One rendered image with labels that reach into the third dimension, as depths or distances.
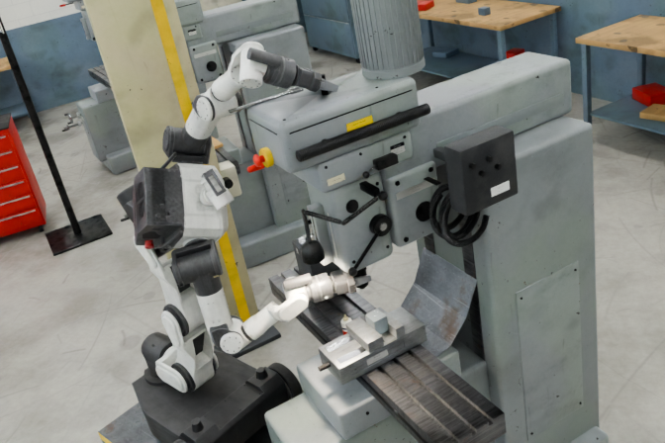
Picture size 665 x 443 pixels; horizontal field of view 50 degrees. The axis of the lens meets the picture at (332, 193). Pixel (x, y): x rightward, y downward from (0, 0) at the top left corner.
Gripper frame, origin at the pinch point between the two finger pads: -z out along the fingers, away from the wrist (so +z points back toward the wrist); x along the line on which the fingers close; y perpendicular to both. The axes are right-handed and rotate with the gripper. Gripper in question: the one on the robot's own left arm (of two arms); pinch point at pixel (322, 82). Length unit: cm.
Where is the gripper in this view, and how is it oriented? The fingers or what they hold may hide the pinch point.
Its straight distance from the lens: 215.8
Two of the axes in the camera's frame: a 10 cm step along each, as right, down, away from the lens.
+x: 4.2, 3.2, -8.5
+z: -8.6, -1.6, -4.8
